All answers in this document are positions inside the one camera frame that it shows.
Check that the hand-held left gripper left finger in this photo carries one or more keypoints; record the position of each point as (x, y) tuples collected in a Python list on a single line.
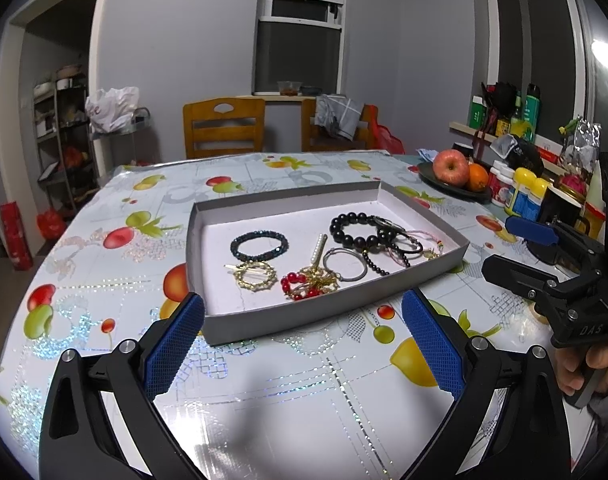
[(176, 345)]

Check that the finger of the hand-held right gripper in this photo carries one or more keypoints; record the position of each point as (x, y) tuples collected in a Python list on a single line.
[(514, 274), (529, 228)]

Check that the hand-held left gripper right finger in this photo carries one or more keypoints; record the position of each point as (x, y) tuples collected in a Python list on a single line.
[(434, 345)]

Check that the grey jewelry tray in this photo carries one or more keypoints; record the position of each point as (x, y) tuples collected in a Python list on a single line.
[(234, 305)]

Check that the silver bangle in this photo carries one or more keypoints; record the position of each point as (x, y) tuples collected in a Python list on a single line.
[(351, 278)]

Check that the red bead gold hairpin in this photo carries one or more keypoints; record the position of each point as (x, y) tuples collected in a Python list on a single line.
[(289, 280)]

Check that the pearl gold hair stick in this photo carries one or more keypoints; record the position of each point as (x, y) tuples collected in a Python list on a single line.
[(318, 252)]

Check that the person's right hand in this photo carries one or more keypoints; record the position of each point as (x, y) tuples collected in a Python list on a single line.
[(566, 372)]

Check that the black mug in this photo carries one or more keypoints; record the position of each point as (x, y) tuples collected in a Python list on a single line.
[(559, 210)]

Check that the yellow lid bottle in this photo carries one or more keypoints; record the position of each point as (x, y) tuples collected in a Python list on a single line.
[(526, 192)]

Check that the red white bottle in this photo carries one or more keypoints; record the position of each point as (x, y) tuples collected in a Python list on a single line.
[(501, 185)]

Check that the orange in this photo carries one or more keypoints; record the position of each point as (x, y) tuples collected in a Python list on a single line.
[(478, 178)]

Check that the black bag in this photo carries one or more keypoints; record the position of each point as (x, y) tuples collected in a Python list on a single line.
[(519, 150)]

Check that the red apple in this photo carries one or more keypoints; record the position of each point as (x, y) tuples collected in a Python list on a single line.
[(451, 170)]

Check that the silver foil bag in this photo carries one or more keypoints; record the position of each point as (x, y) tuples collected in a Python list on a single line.
[(584, 142)]

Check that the dark fruit plate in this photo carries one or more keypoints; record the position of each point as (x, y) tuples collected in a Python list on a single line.
[(434, 182)]

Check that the green bottle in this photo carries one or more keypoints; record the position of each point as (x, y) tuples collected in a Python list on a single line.
[(530, 115)]

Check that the fruit print tablecloth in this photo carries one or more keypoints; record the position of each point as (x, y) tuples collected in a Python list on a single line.
[(284, 385)]

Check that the green box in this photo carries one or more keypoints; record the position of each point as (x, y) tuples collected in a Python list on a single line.
[(478, 112)]

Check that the red plastic bag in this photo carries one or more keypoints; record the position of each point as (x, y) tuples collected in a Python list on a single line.
[(50, 224)]

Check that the red box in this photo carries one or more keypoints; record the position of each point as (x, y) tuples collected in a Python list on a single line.
[(16, 235)]

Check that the wooden chair with cutout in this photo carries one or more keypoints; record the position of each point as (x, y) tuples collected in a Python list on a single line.
[(224, 132)]

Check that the grey checked cloth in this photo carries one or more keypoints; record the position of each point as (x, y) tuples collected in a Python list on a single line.
[(339, 115)]

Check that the grey trolley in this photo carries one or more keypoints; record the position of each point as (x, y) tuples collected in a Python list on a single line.
[(141, 120)]

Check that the white plastic bag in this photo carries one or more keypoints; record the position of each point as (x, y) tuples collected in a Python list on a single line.
[(111, 107)]

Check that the metal shelf rack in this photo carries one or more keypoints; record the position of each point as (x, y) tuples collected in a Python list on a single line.
[(64, 125)]

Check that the bowl on window sill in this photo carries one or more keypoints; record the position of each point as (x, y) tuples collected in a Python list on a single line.
[(289, 88)]

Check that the window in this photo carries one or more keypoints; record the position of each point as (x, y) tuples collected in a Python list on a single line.
[(299, 35)]

